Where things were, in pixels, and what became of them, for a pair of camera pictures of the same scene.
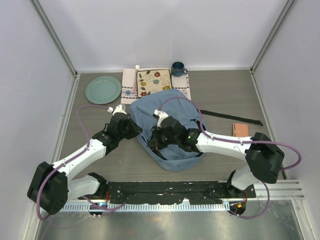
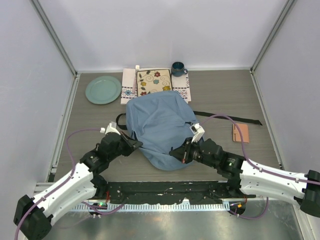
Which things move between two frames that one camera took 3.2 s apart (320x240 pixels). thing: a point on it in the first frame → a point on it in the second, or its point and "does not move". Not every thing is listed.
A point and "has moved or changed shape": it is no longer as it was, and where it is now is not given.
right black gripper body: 162,140 → 193,151
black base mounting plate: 191,192 does not move
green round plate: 103,90 does not move
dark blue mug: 178,70 does not move
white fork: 137,68 does not move
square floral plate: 149,81 does not move
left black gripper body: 130,131 → 123,148
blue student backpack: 148,110 has moved or changed shape
